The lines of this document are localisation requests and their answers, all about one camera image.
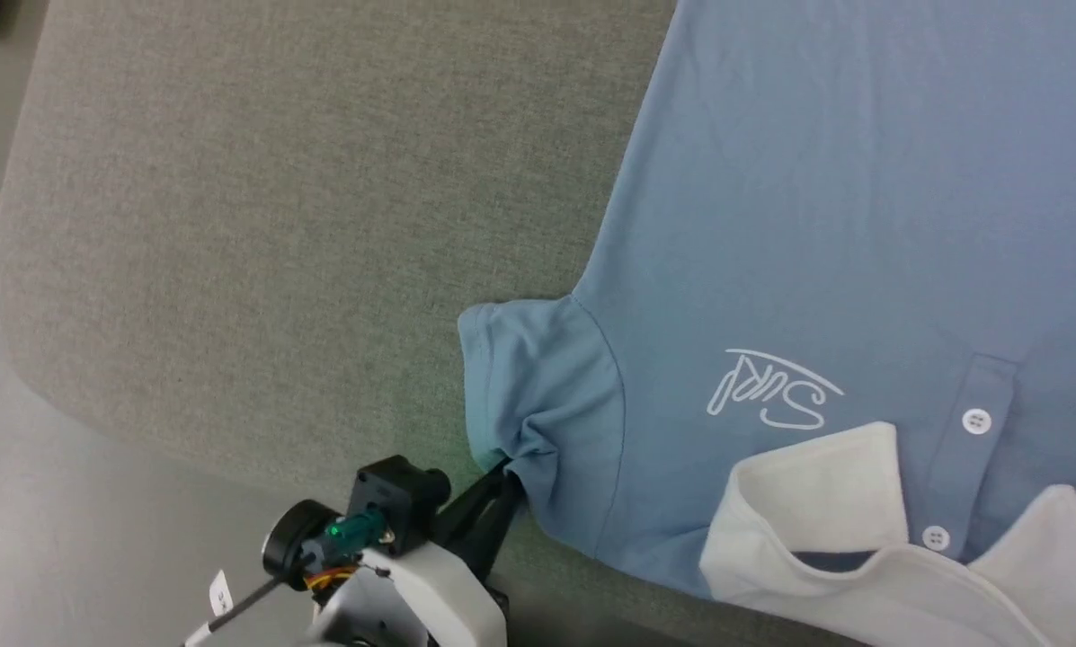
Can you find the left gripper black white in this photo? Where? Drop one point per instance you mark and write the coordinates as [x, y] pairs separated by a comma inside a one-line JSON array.
[[452, 593]]

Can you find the light blue polo shirt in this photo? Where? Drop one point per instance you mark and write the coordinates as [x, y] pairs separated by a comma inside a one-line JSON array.
[[816, 225]]

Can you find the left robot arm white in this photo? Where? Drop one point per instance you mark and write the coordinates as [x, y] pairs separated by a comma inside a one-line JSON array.
[[367, 620]]

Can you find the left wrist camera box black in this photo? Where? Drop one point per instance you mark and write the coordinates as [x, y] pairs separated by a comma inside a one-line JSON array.
[[398, 494]]

